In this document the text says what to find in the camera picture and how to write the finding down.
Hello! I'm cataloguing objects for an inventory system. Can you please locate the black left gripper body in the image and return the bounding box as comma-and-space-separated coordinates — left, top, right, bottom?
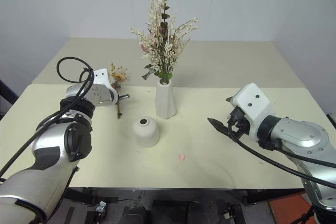
110, 86, 119, 105

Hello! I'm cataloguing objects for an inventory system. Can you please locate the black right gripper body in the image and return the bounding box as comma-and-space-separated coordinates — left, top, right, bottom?
226, 105, 251, 140

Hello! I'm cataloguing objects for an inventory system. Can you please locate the small orange flower bouquet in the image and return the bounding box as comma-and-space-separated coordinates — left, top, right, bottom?
110, 62, 130, 120

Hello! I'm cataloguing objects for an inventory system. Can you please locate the large white dried flower bouquet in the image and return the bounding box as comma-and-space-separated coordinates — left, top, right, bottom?
127, 0, 200, 85

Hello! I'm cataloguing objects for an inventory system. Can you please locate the tall white faceted vase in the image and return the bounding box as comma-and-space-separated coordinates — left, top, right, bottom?
155, 79, 177, 120

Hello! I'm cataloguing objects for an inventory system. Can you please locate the short round white vase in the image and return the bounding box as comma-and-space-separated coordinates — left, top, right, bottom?
132, 116, 160, 147

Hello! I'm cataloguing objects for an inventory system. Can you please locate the metal table caster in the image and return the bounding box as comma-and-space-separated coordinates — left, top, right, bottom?
94, 200, 108, 213
222, 205, 235, 221

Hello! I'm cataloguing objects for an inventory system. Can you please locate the dark object at table edge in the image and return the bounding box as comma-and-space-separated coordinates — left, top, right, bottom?
326, 112, 336, 131

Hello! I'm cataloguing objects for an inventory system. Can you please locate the orange floor mat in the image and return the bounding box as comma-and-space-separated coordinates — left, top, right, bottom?
268, 193, 317, 224

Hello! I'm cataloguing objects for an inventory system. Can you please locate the dark rounded shape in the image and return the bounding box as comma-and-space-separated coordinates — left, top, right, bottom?
122, 206, 149, 224

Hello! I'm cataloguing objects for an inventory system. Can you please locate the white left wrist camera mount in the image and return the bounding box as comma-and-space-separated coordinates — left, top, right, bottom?
93, 68, 110, 86

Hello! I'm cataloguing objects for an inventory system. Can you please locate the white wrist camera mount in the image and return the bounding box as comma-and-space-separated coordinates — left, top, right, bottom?
93, 68, 110, 86
229, 82, 276, 143

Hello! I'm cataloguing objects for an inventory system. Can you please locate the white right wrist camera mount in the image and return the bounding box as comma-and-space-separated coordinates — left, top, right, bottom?
229, 82, 276, 143

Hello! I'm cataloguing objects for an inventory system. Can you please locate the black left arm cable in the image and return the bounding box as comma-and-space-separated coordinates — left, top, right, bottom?
0, 56, 95, 179

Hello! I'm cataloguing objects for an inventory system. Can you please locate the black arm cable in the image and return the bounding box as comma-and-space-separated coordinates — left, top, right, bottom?
0, 56, 95, 179
226, 121, 336, 191

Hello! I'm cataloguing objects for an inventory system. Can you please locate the black table frame bar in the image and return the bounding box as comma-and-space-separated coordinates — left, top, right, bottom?
64, 187, 307, 206

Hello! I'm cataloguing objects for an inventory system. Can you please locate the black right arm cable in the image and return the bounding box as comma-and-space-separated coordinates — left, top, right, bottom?
226, 121, 336, 191

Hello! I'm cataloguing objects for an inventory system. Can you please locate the black frame beside table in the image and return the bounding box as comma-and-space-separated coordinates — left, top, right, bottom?
0, 78, 20, 121

